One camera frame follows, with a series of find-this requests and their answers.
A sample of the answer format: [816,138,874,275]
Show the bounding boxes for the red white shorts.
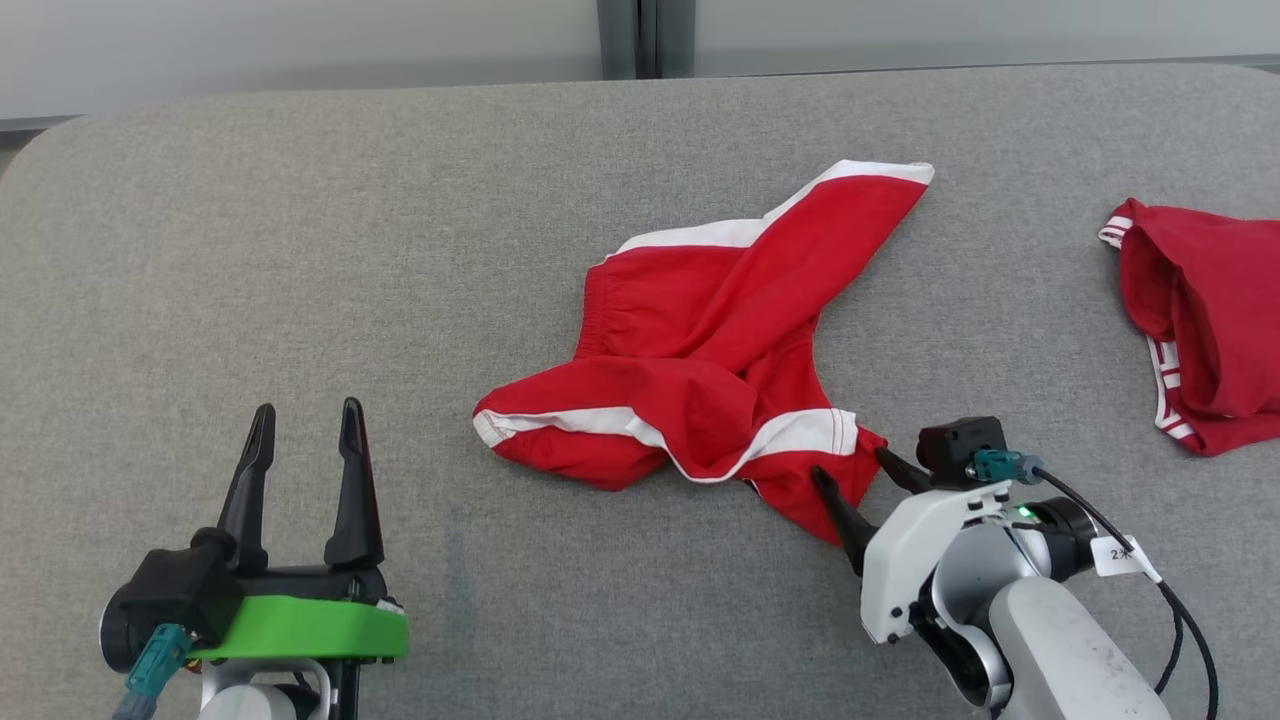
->
[472,160,936,548]

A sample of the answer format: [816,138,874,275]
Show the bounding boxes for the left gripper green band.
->
[190,397,411,663]

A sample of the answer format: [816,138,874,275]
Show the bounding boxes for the white paper cable tag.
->
[1090,537,1163,584]

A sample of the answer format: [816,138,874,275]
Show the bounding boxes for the red white lettered jersey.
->
[1098,198,1280,457]

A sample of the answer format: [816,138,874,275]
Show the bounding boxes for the grey double partition post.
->
[597,0,696,79]

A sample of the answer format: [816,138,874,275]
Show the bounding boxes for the left camera cable teal plug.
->
[110,625,191,720]

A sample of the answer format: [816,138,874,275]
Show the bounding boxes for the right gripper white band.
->
[810,447,1011,646]

